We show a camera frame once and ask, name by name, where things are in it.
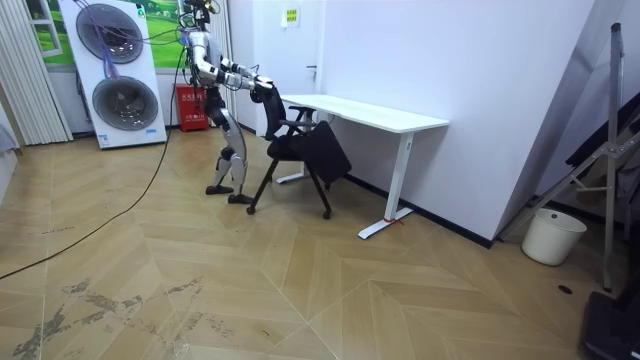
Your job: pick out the white door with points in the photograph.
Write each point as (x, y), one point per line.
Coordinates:
(280, 55)

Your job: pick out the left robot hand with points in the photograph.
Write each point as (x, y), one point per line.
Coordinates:
(264, 78)

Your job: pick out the red fire extinguisher box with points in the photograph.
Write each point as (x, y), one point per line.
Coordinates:
(192, 117)

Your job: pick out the grey metal stand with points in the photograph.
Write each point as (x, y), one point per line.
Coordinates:
(611, 150)

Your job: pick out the robot body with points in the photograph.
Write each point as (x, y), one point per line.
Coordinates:
(206, 47)

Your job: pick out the black equipment case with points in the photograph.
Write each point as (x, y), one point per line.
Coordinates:
(612, 327)

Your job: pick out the red tape band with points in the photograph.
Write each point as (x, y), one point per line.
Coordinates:
(392, 220)

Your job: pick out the white pleated curtain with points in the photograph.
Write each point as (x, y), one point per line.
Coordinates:
(30, 75)

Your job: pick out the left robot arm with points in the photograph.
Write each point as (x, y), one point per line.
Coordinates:
(235, 67)

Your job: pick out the white plastic bucket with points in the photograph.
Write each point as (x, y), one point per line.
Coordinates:
(550, 240)

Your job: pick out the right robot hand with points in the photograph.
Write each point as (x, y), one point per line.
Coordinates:
(265, 85)

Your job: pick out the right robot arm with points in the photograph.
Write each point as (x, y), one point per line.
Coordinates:
(202, 65)

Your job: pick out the white desk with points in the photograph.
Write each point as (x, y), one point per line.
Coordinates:
(370, 116)

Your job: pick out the black armchair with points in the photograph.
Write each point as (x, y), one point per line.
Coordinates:
(320, 150)

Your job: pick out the yellow door sign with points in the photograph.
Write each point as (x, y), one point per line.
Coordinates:
(291, 16)

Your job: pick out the green landscape wall poster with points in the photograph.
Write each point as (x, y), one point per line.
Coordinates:
(167, 30)

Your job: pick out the robot legs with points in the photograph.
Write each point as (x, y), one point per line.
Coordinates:
(235, 145)

